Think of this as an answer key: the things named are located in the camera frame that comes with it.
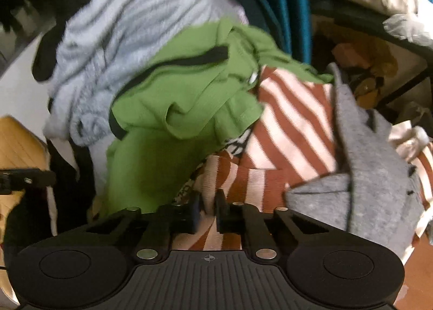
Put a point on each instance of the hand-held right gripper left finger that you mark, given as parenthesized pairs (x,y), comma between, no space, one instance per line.
(195,210)

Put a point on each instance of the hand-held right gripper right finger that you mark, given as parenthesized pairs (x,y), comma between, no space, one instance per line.
(220,210)

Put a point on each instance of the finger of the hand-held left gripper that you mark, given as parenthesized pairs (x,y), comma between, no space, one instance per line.
(37,178)

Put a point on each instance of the brown striped garment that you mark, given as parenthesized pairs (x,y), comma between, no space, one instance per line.
(291,120)

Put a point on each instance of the green knit sweater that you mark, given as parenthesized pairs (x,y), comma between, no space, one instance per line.
(189,93)

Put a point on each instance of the grey garment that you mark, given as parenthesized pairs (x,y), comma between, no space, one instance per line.
(365,178)

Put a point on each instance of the light blue fleece garment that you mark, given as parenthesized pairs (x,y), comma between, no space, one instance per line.
(128,8)

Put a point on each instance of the black desk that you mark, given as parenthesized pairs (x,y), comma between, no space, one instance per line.
(345,14)

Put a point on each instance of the crumpled clear plastic bag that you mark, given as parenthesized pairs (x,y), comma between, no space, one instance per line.
(409,27)

